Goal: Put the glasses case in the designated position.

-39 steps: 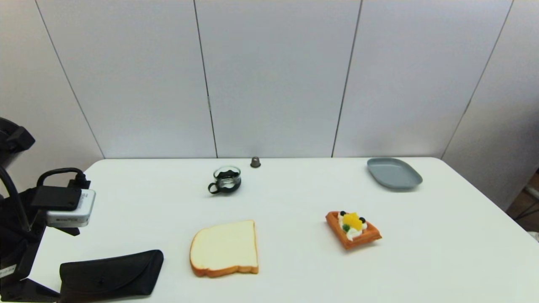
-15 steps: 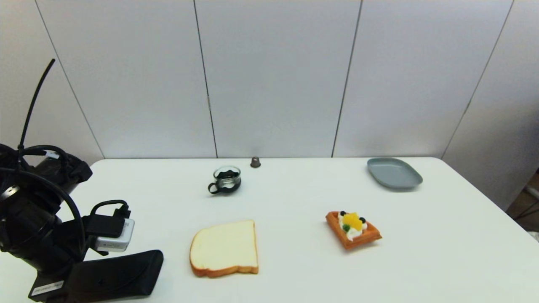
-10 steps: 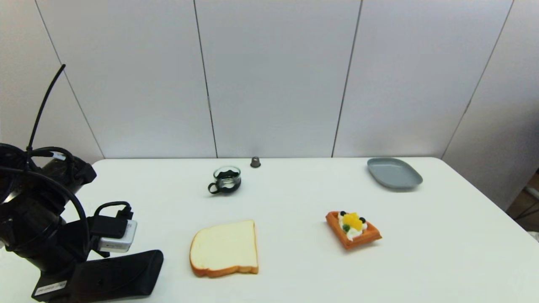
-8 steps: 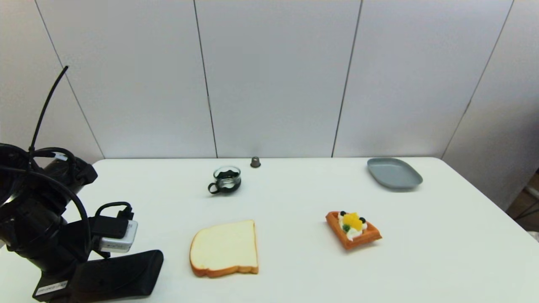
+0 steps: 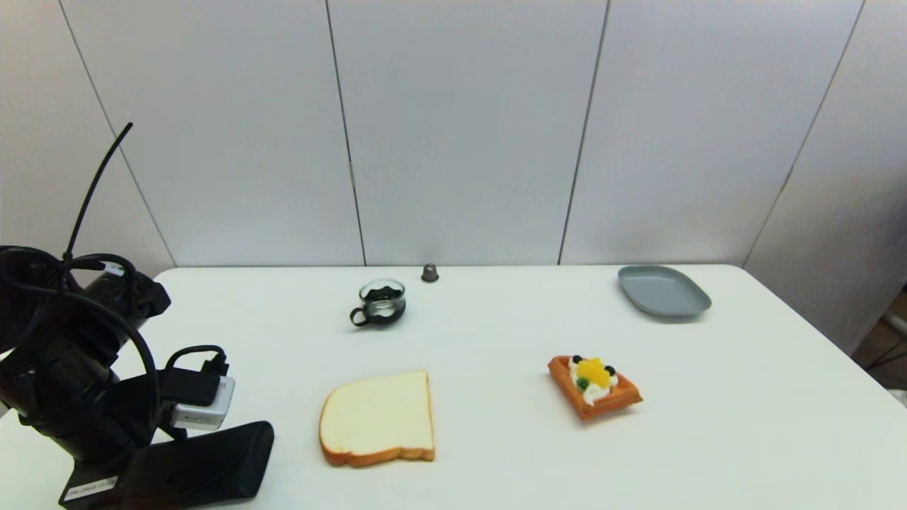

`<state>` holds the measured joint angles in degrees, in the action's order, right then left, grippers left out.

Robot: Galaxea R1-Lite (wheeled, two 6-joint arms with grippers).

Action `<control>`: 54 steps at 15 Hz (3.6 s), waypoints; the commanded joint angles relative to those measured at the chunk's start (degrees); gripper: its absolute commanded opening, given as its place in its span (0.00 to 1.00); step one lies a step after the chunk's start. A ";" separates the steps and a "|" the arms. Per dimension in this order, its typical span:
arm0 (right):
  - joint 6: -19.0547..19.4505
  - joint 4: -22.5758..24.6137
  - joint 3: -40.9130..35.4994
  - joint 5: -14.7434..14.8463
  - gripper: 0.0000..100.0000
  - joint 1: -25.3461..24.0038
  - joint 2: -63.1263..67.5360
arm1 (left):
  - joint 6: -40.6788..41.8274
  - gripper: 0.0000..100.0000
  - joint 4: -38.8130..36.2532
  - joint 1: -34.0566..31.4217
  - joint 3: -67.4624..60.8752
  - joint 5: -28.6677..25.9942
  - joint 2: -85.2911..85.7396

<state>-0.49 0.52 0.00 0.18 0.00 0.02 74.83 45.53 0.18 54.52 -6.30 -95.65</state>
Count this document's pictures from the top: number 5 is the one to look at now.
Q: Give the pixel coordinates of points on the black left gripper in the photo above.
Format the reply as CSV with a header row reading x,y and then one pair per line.
x,y
99,471

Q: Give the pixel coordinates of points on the black glasses case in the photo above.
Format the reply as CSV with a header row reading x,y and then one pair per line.
x,y
205,464

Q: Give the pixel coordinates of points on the white bread slice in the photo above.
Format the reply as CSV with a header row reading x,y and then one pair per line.
x,y
379,418

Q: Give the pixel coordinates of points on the grey coffee capsule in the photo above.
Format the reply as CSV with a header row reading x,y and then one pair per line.
x,y
429,273

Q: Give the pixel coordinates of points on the waffle with fruit topping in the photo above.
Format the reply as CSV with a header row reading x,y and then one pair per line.
x,y
594,386

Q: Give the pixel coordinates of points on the grey-blue shallow plate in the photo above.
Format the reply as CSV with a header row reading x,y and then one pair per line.
x,y
664,292

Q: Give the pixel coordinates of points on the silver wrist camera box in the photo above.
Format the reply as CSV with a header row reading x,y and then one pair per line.
x,y
205,407

